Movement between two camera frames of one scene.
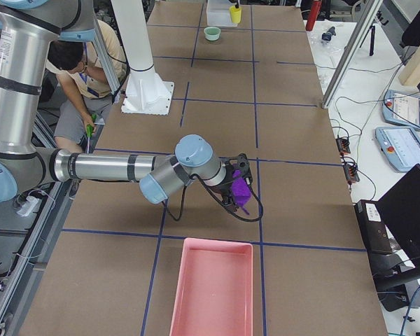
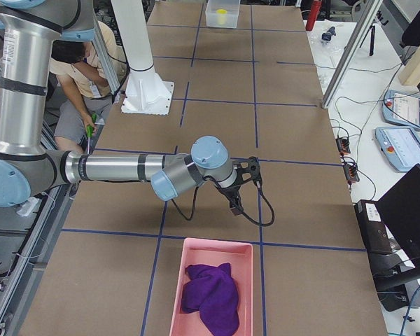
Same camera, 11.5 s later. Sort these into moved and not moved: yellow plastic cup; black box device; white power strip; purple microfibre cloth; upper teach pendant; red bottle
Moved: purple microfibre cloth; yellow plastic cup
Not moved: black box device; white power strip; upper teach pendant; red bottle
